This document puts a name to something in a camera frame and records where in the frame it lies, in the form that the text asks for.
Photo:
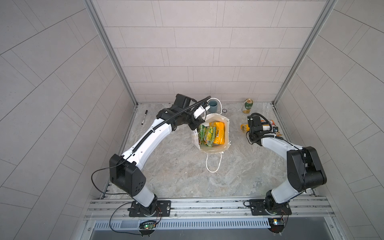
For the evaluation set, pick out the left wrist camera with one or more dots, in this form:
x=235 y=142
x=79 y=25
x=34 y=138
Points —
x=201 y=109

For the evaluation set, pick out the controller board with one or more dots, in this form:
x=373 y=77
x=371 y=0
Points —
x=276 y=225
x=148 y=225

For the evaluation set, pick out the left controller board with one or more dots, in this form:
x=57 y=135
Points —
x=148 y=225

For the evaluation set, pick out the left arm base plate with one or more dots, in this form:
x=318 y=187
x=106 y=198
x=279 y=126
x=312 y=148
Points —
x=158 y=208

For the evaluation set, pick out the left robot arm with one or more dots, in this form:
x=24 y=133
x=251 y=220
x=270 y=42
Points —
x=126 y=169

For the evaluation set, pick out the pink candy snack bag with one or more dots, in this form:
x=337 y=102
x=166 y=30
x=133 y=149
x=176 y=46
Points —
x=271 y=128

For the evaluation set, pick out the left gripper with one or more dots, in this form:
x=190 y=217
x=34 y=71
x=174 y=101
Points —
x=196 y=122

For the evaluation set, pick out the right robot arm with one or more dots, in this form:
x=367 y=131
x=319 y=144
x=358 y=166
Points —
x=304 y=168

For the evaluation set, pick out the black marker pen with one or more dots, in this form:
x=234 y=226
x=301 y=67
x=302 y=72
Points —
x=144 y=117

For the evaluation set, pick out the yellow candy snack bag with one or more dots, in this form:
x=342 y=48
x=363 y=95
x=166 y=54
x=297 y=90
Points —
x=245 y=128

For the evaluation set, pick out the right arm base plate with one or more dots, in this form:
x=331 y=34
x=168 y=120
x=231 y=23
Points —
x=268 y=207

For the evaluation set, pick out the aluminium mounting rail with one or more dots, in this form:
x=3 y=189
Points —
x=208 y=208

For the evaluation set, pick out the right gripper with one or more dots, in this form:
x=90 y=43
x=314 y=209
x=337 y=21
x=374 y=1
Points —
x=249 y=133

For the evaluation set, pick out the green snack bag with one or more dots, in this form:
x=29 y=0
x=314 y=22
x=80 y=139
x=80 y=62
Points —
x=202 y=134
x=210 y=136

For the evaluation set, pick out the green beverage can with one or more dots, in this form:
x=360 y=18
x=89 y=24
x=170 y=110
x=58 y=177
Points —
x=247 y=106

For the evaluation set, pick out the teal ceramic cup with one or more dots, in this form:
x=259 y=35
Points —
x=213 y=106

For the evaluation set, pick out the white printed paper bag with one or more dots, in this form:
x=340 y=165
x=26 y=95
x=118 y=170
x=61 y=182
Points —
x=215 y=149

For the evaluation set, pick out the right controller board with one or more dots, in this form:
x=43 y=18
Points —
x=276 y=225

